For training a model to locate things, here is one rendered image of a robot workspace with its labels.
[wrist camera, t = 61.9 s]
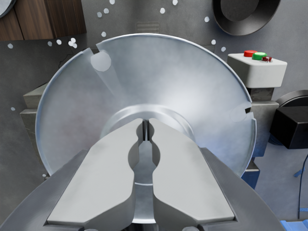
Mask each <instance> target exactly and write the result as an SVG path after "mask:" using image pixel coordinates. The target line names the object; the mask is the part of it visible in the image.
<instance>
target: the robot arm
mask: <svg viewBox="0 0 308 231"><path fill-rule="evenodd" d="M146 129H147V140H148V141H150V143H151V144H152V162H153V163H154V164H155V165H156V167H157V168H156V169H155V170H154V172H153V208H154V220H155V222H156V223H157V224H158V225H159V226H161V227H162V228H164V229H166V230H167V231H286V230H285V228H284V226H283V225H282V224H281V222H280V221H279V219H278V218H277V216H276V215H275V214H274V212H273V211H272V210H271V208H270V207H269V206H268V205H267V203H266V202H265V201H264V200H263V199H262V198H261V197H260V196H259V195H258V194H257V193H256V192H255V191H254V190H253V189H252V188H251V187H250V186H249V185H248V184H247V183H246V182H245V181H244V180H243V179H242V178H241V177H239V176H238V175H237V174H236V173H235V172H234V171H232V170H231V169H230V168H229V167H228V166H227V165H226V164H224V163H223V162H222V161H221V160H220V159H219V158H218V157H216V156H215V155H214V154H213V153H212V152H211V151H209V150H208V149H207V148H206V147H203V148H201V147H199V146H198V145H197V144H196V143H195V142H194V141H193V140H191V139H190V138H189V137H187V136H186V135H184V134H183V133H181V132H180V131H178V130H176V129H174V128H172V127H170V126H169V125H167V124H164V123H163V122H161V121H159V120H157V119H155V118H150V119H141V118H137V119H135V120H133V121H131V122H129V123H127V124H126V125H124V126H122V127H120V128H118V129H116V130H114V131H113V132H111V133H109V134H108V135H106V136H105V137H103V138H102V139H100V140H99V141H98V142H97V143H96V144H95V145H93V146H92V147H91V148H90V149H82V150H81V151H80V152H79V153H78V154H76V155H75V156H74V157H73V158H71V159H70V160H69V161H68V162H67V163H65V164H64V165H63V166H62V167H61V168H60V169H59V170H57V171H56V172H55V173H54V174H52V175H51V176H50V177H49V178H48V179H47V180H45V181H44V182H43V183H42V184H40V185H39V186H38V187H37V188H36V189H35V190H33V191H32V192H31V193H30V194H29V195H28V196H27V197H26V198H25V199H24V200H23V201H22V202H21V203H20V204H19V205H18V206H17V207H16V208H15V209H14V210H13V212H12V213H11V214H10V215H9V216H8V217H7V219H6V220H5V221H4V222H3V224H2V225H1V226H0V231H121V230H123V229H125V228H126V227H128V226H129V225H130V224H131V223H132V221H133V219H134V212H135V204H136V192H135V179H134V172H133V171H132V170H133V168H134V167H135V166H136V165H137V163H138V162H139V148H138V147H139V146H140V144H141V143H142V142H143V141H145V138H146Z"/></svg>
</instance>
